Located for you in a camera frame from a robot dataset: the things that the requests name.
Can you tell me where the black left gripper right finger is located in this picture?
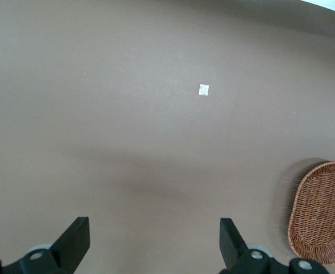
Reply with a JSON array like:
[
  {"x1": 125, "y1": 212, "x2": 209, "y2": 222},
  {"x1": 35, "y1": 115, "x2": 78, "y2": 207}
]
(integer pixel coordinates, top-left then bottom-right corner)
[{"x1": 219, "y1": 217, "x2": 292, "y2": 274}]

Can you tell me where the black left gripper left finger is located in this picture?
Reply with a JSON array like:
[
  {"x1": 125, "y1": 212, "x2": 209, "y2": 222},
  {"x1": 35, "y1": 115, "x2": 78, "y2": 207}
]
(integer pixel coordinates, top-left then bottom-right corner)
[{"x1": 0, "y1": 216, "x2": 91, "y2": 274}]

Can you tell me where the oval brown wicker basket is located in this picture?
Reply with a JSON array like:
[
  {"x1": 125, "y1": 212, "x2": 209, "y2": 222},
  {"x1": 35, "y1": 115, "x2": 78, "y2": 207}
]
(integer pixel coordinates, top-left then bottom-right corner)
[{"x1": 287, "y1": 160, "x2": 335, "y2": 267}]

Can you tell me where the brown paper table cover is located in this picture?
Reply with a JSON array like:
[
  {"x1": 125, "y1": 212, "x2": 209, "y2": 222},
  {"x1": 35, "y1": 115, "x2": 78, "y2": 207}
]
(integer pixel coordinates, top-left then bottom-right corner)
[{"x1": 0, "y1": 0, "x2": 335, "y2": 274}]

